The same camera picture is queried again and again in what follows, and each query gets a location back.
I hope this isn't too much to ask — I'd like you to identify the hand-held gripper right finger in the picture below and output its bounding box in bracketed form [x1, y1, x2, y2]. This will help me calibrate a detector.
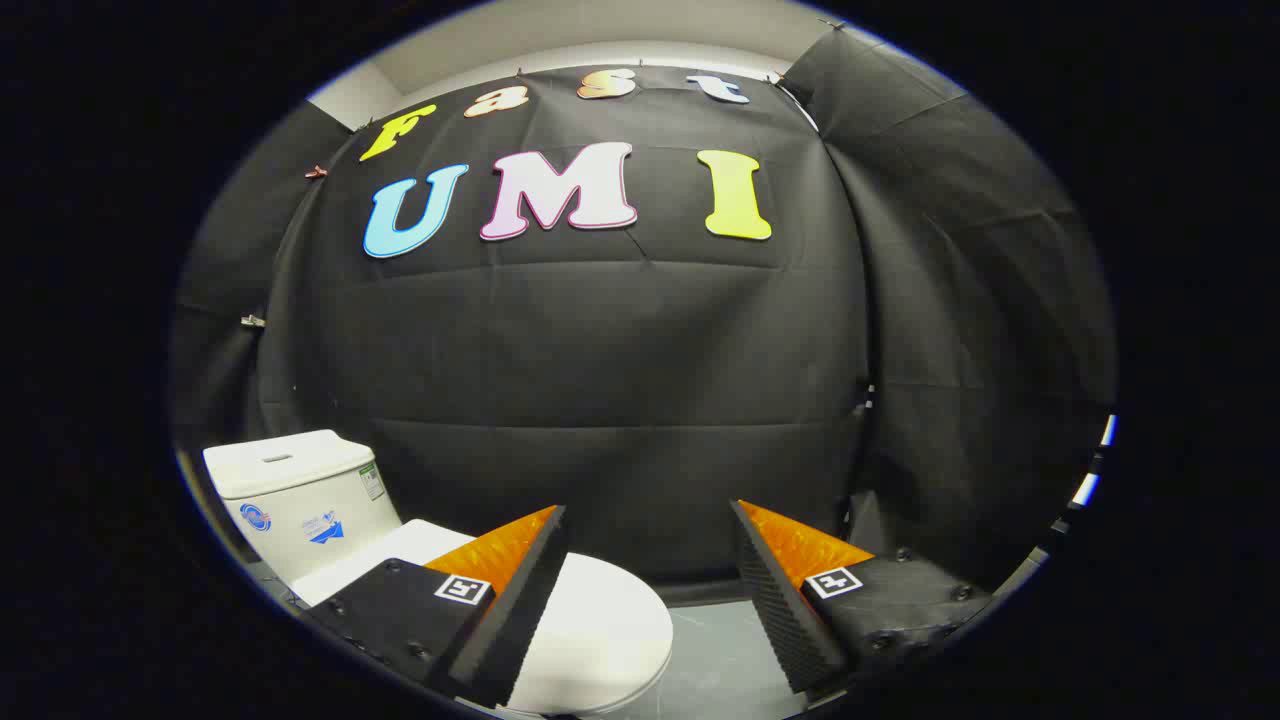
[730, 500, 996, 696]

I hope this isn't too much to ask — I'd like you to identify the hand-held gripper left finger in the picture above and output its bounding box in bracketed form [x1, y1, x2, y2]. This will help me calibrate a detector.
[300, 505, 571, 709]

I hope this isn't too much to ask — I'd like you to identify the white toilet lid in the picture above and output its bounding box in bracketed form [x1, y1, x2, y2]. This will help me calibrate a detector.
[290, 518, 674, 716]

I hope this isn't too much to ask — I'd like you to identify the white toilet body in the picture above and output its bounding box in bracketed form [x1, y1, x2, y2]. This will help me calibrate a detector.
[203, 430, 403, 591]

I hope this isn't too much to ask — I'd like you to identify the black backdrop cloth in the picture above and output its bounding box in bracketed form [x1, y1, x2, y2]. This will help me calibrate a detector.
[170, 30, 1118, 601]

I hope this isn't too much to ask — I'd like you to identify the white slatted panel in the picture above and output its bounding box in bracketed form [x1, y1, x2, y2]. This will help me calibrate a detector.
[1040, 412, 1118, 546]

